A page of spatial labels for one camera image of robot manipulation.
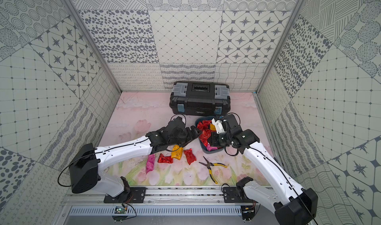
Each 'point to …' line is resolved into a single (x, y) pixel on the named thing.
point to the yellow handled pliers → (208, 164)
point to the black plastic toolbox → (197, 98)
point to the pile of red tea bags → (204, 127)
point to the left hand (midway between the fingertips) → (200, 132)
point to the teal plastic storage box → (213, 128)
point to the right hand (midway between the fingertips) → (208, 142)
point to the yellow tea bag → (176, 151)
